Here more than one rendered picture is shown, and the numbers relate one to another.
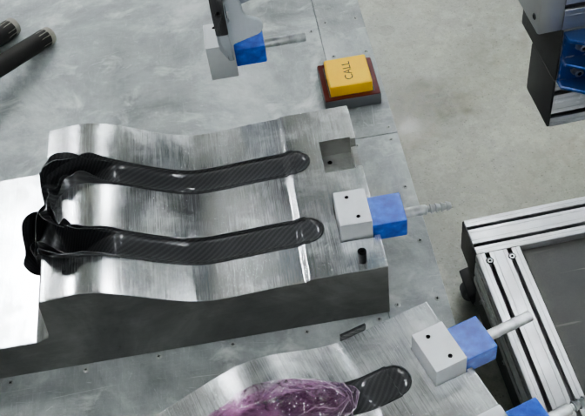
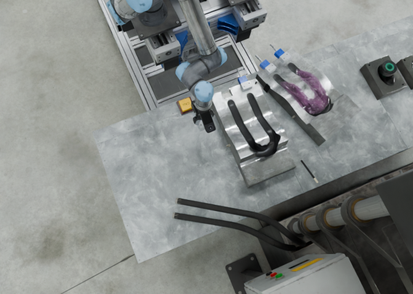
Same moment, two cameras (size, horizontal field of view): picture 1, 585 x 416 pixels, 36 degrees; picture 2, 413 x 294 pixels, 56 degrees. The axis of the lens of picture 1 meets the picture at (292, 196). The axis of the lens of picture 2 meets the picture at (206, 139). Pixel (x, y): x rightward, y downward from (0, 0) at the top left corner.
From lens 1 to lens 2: 1.70 m
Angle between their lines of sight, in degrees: 52
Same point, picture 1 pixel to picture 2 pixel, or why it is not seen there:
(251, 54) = not seen: hidden behind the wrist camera
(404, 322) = (263, 77)
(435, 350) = (271, 67)
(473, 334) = (264, 63)
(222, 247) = (257, 114)
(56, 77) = (192, 192)
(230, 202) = (244, 115)
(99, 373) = not seen: hidden behind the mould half
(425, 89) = (64, 149)
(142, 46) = (175, 170)
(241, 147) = (227, 117)
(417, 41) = (35, 157)
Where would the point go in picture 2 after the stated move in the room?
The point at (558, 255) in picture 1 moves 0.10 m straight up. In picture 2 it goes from (157, 91) to (155, 85)
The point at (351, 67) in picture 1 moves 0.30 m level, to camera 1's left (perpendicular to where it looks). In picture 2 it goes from (184, 103) to (205, 155)
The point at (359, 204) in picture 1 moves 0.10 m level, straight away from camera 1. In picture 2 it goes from (245, 83) to (227, 88)
